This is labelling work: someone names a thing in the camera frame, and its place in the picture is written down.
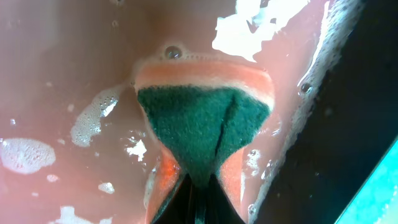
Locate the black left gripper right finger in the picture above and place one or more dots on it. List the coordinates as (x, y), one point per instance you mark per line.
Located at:
(219, 210)

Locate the black tray with red water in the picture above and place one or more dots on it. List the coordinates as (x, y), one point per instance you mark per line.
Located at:
(75, 144)

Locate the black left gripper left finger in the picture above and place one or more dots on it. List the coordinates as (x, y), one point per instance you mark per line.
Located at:
(179, 205)

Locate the orange green scrub sponge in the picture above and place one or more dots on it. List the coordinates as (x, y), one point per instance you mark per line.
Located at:
(203, 113)

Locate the teal plastic tray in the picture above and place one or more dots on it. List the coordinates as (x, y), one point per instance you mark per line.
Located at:
(376, 201)

